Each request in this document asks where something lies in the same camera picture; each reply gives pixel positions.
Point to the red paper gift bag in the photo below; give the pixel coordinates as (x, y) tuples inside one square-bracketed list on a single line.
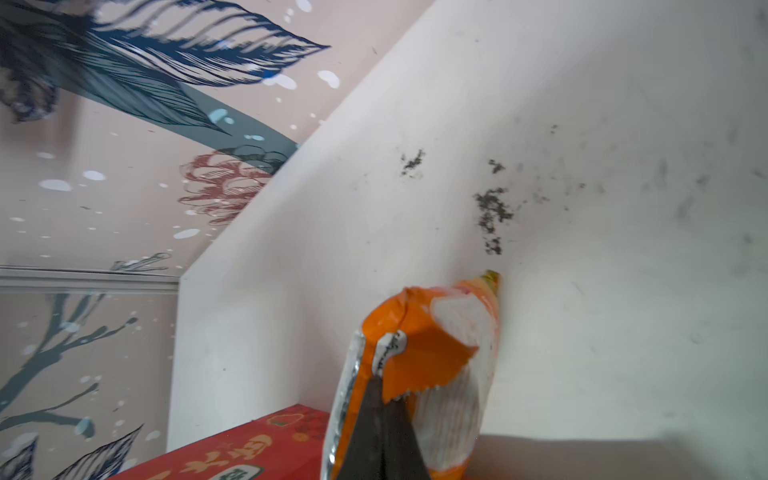
[(286, 444)]

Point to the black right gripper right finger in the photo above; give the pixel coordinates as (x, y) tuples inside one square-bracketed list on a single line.
[(401, 458)]

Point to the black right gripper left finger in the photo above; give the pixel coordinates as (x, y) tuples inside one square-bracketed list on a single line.
[(364, 455)]

